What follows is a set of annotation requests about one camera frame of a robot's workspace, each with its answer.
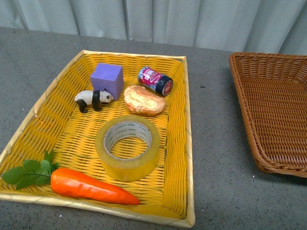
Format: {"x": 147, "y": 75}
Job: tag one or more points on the clear yellowish tape roll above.
{"x": 127, "y": 126}

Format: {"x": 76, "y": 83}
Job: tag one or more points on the yellow woven basket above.
{"x": 55, "y": 124}

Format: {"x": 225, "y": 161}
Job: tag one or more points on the brown wicker basket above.
{"x": 272, "y": 93}

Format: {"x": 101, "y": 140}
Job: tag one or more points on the toy bread loaf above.
{"x": 140, "y": 101}

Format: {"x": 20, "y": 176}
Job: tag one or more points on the small drink can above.
{"x": 156, "y": 81}

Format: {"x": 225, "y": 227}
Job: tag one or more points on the purple foam block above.
{"x": 108, "y": 77}

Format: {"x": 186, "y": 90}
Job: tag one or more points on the toy panda figure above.
{"x": 94, "y": 98}

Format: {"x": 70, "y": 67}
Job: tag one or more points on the orange toy carrot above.
{"x": 66, "y": 182}

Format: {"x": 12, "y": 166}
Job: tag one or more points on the grey curtain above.
{"x": 270, "y": 26}

